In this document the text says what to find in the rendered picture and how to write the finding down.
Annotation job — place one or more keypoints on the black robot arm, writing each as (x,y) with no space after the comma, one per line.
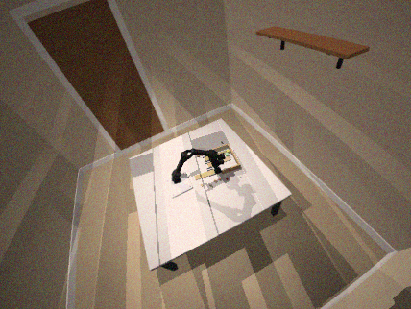
(212,155)

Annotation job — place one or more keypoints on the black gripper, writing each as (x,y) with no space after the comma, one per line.
(215,165)

